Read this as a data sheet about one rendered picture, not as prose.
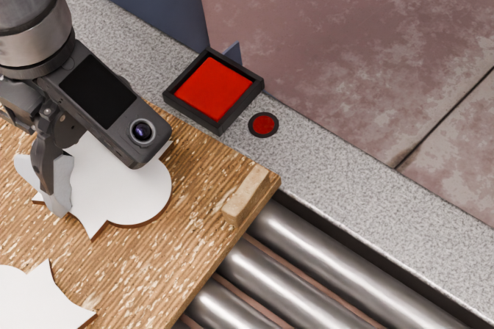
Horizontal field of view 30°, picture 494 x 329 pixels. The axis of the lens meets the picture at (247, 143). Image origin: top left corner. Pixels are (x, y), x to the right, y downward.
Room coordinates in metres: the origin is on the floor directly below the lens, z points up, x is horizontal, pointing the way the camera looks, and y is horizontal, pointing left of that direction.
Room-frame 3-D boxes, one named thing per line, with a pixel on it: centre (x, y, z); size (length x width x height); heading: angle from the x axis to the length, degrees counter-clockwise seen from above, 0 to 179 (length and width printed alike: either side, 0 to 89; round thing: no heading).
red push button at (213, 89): (0.56, 0.03, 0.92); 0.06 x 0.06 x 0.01; 44
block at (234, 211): (0.42, 0.01, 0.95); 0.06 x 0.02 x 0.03; 137
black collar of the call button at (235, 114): (0.56, 0.03, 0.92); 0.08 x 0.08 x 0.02; 44
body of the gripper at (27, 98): (0.49, 0.16, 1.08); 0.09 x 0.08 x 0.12; 47
